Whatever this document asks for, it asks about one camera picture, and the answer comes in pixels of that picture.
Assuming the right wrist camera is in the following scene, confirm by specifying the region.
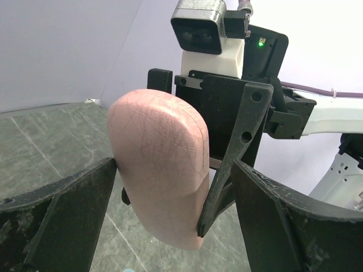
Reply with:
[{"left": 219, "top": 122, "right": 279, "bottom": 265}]
[{"left": 171, "top": 1, "right": 253, "bottom": 78}]

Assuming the pink glasses case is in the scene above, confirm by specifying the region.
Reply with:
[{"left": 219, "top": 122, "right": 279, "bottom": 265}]
[{"left": 108, "top": 89, "right": 209, "bottom": 250}]

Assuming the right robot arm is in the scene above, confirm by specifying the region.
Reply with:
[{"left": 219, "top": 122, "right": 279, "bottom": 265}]
[{"left": 147, "top": 19, "right": 362, "bottom": 237}]

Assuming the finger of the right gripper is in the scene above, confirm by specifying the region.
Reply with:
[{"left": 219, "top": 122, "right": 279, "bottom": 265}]
[
  {"left": 147, "top": 68, "right": 173, "bottom": 94},
  {"left": 197, "top": 83, "right": 273, "bottom": 237}
]

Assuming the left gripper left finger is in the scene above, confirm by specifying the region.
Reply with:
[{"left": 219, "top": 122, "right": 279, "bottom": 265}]
[{"left": 1, "top": 158, "right": 116, "bottom": 271}]

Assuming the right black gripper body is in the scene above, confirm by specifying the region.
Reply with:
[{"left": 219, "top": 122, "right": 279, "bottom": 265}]
[{"left": 175, "top": 25, "right": 316, "bottom": 164}]

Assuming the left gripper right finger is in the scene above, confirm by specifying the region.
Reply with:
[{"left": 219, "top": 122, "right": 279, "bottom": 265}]
[{"left": 231, "top": 161, "right": 362, "bottom": 271}]

